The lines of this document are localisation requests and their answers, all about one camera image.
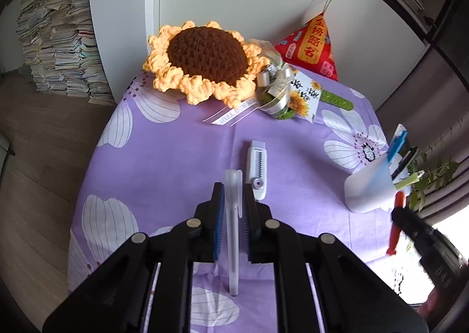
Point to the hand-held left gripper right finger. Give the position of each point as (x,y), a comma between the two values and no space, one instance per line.
(248,223)

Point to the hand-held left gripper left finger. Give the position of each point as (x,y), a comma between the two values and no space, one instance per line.
(218,223)

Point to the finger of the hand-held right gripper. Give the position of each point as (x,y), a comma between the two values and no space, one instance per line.
(406,221)

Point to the red pen with clear cap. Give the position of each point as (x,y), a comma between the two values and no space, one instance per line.
(395,237)

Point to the white pen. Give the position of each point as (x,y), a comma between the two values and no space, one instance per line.
(232,245)

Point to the white pen holder cup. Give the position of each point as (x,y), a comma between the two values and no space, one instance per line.
(370,186)

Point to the blue pen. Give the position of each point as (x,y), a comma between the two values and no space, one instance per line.
(397,144)

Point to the green highlighter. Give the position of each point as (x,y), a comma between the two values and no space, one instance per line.
(410,179)

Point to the white utility knife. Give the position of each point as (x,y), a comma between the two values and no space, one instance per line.
(256,168)

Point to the green potted plant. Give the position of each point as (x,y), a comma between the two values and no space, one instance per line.
(438,171)

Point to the black pen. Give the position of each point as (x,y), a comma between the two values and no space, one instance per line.
(406,160)

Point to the purple floral tablecloth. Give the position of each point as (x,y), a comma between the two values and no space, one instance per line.
(165,157)

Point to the clear printed wrapper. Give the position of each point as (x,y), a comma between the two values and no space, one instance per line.
(231,113)

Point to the green crochet leaf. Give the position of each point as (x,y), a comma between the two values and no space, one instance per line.
(284,115)

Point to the silver ribbon bow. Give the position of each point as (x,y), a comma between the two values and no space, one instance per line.
(278,95)

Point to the green crochet stem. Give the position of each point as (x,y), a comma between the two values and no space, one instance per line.
(337,100)

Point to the sunflower printed card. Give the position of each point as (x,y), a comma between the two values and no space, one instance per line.
(306,93)

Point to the crochet sunflower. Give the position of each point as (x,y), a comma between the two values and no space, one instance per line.
(205,51)

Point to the red printed pouch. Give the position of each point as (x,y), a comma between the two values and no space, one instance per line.
(311,47)

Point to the grey cabinet door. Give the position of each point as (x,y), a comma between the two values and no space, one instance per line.
(454,25)

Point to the stack of papers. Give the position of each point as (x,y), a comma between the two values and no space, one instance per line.
(58,43)

